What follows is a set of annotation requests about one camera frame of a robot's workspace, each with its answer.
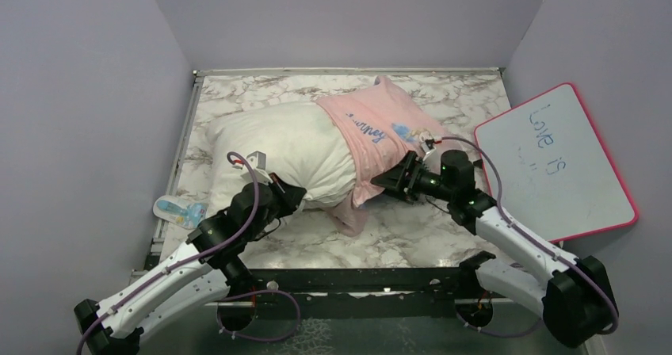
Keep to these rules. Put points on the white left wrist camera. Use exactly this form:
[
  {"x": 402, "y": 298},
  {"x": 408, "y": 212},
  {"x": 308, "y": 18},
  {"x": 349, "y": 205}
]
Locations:
[{"x": 257, "y": 161}]

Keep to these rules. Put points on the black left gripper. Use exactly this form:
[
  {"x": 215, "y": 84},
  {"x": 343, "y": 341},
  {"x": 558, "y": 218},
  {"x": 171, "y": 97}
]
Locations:
[{"x": 291, "y": 196}]

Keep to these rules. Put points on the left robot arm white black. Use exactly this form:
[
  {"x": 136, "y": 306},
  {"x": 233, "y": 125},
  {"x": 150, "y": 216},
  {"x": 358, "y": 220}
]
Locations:
[{"x": 113, "y": 325}]

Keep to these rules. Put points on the pink framed whiteboard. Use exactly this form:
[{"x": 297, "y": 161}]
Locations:
[{"x": 556, "y": 175}]

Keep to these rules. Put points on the white pillow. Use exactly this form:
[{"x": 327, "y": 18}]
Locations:
[{"x": 302, "y": 145}]

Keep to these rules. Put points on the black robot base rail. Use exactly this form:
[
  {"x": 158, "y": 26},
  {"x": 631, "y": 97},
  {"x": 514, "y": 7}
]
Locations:
[{"x": 284, "y": 294}]

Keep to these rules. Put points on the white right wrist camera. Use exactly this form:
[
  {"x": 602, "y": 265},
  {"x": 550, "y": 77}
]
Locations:
[{"x": 428, "y": 145}]

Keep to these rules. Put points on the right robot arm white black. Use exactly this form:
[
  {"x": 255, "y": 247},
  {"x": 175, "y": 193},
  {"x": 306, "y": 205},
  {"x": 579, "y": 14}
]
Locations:
[{"x": 572, "y": 296}]

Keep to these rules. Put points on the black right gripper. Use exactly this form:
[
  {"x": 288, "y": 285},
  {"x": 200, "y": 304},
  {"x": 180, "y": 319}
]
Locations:
[{"x": 394, "y": 179}]

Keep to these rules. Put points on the Elsa print pink-lined pillowcase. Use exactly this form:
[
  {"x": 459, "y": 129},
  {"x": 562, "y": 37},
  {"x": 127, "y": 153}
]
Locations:
[{"x": 380, "y": 124}]

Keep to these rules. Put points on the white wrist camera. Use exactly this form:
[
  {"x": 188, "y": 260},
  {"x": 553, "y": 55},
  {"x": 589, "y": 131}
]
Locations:
[
  {"x": 428, "y": 145},
  {"x": 257, "y": 161}
]

